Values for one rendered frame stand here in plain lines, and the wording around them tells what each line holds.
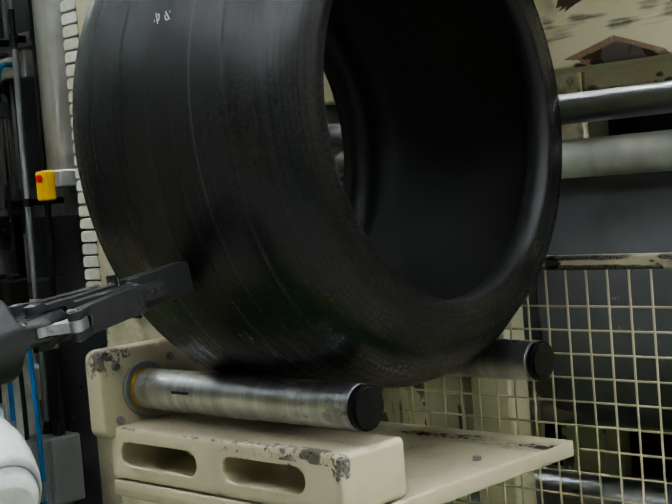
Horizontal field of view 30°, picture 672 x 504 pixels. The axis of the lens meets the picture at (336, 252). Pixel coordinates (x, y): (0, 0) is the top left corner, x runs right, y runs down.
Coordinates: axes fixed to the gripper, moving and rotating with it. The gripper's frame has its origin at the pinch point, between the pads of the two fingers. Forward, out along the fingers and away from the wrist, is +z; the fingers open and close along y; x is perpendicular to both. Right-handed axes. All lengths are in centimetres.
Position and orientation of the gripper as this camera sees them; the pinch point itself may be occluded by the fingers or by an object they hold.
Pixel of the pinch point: (156, 286)
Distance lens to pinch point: 115.9
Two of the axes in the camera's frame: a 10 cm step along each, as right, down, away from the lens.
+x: 1.8, 9.7, 1.5
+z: 6.8, -2.3, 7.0
